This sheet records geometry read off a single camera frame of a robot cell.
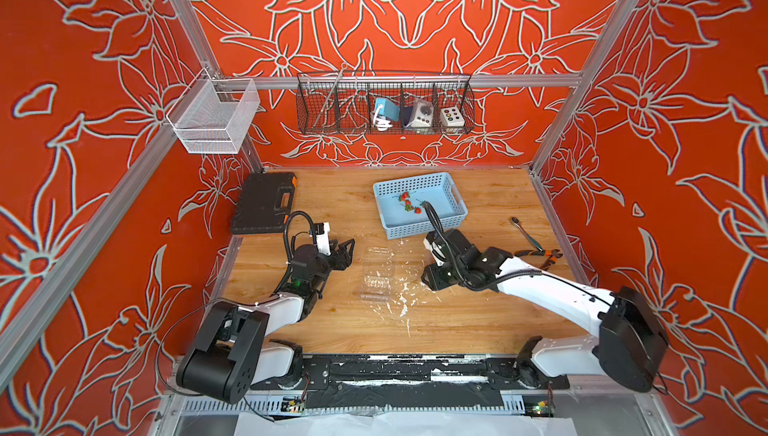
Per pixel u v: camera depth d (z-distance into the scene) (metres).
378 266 0.93
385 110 0.84
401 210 1.06
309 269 0.67
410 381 0.73
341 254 0.79
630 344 0.40
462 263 0.62
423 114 0.91
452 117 0.95
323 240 0.77
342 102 1.01
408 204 1.07
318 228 0.76
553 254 0.93
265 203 1.03
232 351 0.43
